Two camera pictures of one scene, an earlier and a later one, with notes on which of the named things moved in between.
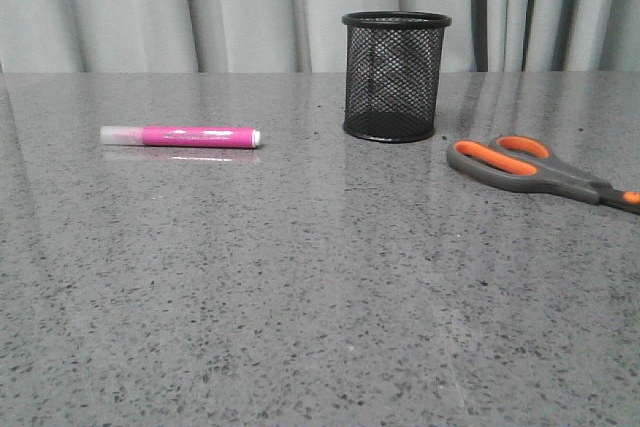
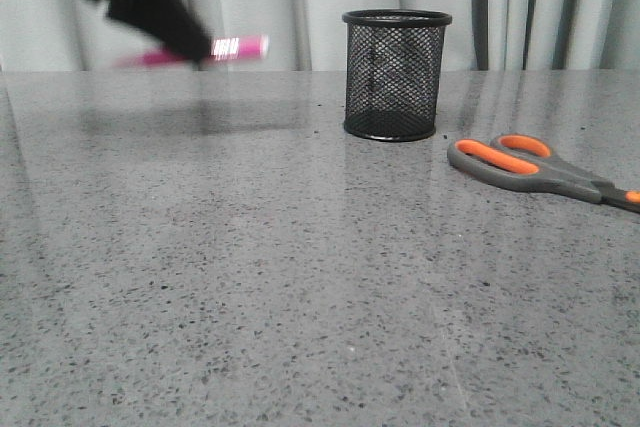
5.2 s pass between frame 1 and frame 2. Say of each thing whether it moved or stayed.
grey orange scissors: stayed
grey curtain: stayed
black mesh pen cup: stayed
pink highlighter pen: moved
